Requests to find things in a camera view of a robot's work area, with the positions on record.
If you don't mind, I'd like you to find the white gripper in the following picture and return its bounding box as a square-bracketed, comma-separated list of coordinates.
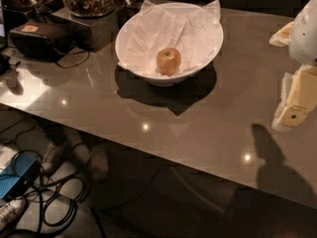
[269, 0, 317, 132]

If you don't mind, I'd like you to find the white bowl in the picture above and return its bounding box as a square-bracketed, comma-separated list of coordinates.
[114, 1, 225, 87]

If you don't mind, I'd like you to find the white paper liner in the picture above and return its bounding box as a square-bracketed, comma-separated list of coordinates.
[117, 0, 222, 78]

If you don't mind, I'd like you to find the dark box stand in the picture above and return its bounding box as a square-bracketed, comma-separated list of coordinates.
[53, 8, 119, 52]

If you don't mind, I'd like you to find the black device with label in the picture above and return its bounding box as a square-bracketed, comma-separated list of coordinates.
[9, 20, 74, 61]

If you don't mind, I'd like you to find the white shoe under table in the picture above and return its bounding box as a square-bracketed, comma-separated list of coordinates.
[41, 142, 68, 176]

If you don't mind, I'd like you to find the blue box on floor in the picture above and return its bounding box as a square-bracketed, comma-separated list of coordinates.
[0, 153, 37, 201]

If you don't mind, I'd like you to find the white shoe lower left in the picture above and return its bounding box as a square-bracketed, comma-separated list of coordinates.
[0, 198, 27, 232]

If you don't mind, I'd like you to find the black cable on table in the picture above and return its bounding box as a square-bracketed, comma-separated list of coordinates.
[53, 48, 91, 69]

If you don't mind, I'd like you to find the black coiled floor cable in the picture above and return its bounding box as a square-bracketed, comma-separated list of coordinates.
[0, 117, 92, 238]

